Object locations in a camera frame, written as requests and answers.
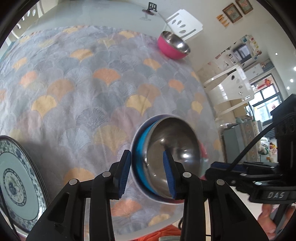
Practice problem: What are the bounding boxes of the floral plate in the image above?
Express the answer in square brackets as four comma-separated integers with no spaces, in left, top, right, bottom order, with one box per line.
[1,136,50,234]

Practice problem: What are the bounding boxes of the magenta steel bowl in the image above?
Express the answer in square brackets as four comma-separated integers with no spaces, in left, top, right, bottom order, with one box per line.
[158,31,191,60]

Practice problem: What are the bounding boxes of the person right hand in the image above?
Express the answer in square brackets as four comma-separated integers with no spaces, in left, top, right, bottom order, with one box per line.
[257,204,295,240]

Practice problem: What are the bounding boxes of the white chair near right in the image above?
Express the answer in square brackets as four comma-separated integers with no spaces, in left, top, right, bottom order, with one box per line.
[203,65,254,118]

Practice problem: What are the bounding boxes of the white chair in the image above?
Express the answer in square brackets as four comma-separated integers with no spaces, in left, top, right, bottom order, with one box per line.
[203,65,254,118]
[165,9,203,41]
[12,5,39,38]

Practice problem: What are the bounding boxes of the fan pattern tablecloth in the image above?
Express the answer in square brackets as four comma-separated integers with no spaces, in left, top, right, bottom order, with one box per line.
[0,25,226,237]

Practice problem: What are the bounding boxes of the framed picture lower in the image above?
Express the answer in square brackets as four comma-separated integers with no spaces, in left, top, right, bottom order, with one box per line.
[223,3,243,23]

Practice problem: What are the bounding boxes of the framed picture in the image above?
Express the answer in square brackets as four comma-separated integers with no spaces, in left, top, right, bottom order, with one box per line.
[223,3,243,23]
[236,0,253,15]

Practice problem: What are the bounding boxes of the white chair far right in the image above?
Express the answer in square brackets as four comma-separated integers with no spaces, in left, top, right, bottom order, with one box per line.
[165,9,203,41]

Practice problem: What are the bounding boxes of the framed picture upper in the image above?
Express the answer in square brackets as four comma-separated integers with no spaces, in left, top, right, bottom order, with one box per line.
[236,0,253,15]

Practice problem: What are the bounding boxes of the black phone stand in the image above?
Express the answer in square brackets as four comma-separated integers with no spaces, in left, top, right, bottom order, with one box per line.
[142,2,157,16]

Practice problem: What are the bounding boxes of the white chair far left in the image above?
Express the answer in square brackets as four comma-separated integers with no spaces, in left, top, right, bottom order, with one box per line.
[12,5,39,38]

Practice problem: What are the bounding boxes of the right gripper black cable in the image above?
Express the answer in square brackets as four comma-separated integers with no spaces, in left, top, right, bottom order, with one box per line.
[225,120,278,173]

